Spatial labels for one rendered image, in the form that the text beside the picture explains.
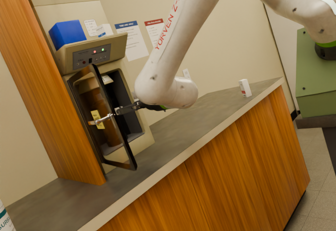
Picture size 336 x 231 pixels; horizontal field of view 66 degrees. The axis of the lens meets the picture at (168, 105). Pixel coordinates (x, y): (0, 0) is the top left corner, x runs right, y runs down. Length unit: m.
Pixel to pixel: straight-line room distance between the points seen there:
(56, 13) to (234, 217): 1.28
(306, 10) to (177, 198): 0.83
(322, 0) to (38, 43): 0.96
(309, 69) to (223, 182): 0.66
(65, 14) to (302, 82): 1.02
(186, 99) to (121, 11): 1.30
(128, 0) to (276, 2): 1.31
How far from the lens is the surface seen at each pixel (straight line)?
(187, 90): 0.83
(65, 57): 1.13
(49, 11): 1.27
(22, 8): 1.14
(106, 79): 1.30
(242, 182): 1.50
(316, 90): 1.04
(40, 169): 1.58
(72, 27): 1.15
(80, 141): 1.09
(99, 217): 0.90
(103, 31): 1.24
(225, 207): 1.39
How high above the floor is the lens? 1.29
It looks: 8 degrees down
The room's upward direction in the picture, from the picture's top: 21 degrees counter-clockwise
